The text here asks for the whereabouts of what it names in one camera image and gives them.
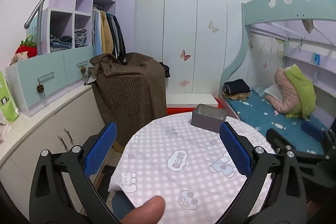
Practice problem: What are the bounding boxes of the grey metal jewelry box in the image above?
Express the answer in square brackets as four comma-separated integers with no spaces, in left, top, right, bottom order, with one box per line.
[191,104,227,133]

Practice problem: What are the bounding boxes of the person's left hand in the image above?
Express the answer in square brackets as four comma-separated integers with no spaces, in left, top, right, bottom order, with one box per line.
[120,196,165,224]

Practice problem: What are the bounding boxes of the green padded jacket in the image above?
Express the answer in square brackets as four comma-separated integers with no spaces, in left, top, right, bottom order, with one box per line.
[284,64,316,119]

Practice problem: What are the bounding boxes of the white pillow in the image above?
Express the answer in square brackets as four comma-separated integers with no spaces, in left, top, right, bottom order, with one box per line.
[264,84,284,102]

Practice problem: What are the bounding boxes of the teal bed mattress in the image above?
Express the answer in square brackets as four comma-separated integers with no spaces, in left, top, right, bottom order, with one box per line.
[225,90,324,155]

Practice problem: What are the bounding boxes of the white lower cabinet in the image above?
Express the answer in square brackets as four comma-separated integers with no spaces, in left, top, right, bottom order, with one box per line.
[1,86,104,217]

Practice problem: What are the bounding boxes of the folded dark clothes stack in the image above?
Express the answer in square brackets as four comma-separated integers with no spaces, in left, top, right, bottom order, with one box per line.
[222,79,251,101]

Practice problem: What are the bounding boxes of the green paper bag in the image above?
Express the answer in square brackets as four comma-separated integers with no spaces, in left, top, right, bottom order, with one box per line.
[0,72,19,125]

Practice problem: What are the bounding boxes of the pine cone ornament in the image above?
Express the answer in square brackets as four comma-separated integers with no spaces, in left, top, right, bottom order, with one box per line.
[80,66,87,75]
[37,84,45,94]

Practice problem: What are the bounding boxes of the teal drawer cabinet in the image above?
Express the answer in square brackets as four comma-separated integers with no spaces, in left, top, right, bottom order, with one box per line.
[5,46,93,117]

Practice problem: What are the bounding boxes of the brown polka dot cloth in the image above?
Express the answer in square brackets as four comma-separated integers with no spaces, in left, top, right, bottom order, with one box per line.
[88,52,167,146]

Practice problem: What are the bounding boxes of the white foam board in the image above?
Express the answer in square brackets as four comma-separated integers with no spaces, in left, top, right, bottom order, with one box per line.
[166,94,218,108]

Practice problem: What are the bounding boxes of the red ottoman bench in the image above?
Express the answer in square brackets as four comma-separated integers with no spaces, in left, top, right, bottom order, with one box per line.
[166,98,223,115]

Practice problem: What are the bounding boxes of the red strawberry plush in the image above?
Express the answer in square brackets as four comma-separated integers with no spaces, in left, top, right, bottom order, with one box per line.
[15,35,38,58]

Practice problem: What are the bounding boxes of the white wardrobe doors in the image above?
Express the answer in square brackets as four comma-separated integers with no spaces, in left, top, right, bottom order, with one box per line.
[135,0,251,97]

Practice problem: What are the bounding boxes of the black garment behind cloth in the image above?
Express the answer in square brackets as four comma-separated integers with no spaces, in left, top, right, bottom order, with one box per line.
[160,62,170,79]

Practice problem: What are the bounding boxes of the hanging clothes row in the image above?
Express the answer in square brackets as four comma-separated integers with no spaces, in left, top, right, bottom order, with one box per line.
[92,7,127,64]

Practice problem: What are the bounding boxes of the purple cubby shelf unit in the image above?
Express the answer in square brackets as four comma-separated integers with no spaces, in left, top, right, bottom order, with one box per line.
[38,0,135,55]

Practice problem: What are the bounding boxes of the teal bunk bed frame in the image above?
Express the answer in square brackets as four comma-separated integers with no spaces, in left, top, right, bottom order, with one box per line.
[220,0,335,86]

